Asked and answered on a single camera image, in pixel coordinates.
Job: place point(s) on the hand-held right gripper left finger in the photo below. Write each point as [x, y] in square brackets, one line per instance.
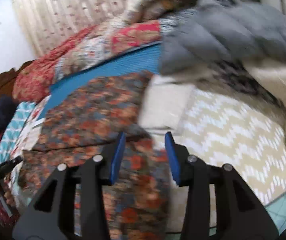
[116, 155]

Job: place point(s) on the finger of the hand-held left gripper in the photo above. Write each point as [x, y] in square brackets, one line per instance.
[6, 166]

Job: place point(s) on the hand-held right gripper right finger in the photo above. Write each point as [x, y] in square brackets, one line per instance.
[171, 155]

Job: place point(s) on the dark floral padded jacket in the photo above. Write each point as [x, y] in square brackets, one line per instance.
[108, 120]

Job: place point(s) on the person's left hand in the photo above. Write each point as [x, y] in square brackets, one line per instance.
[6, 195]

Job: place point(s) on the teal patterned cloth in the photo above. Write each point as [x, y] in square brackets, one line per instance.
[13, 130]

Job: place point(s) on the dark navy cloth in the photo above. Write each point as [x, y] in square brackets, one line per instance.
[0, 117]

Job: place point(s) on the white cloth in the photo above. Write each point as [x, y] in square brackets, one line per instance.
[165, 105]

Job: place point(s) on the beige zigzag bedspread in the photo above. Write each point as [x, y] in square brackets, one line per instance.
[233, 142]

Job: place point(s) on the wooden headboard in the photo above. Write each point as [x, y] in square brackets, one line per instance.
[0, 85]

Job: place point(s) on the blue mat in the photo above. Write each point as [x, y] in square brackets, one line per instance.
[118, 65]

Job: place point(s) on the dark speckled cloth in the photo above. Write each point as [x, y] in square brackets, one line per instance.
[243, 82]

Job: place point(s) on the red patchwork quilt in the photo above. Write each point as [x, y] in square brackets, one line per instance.
[65, 55]

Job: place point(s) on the cream fleece cloth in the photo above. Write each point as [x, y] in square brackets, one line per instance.
[280, 85]

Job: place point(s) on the grey down jacket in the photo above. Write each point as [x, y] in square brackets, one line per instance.
[228, 32]

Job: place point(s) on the beige patterned curtain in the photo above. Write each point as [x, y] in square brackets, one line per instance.
[65, 7]

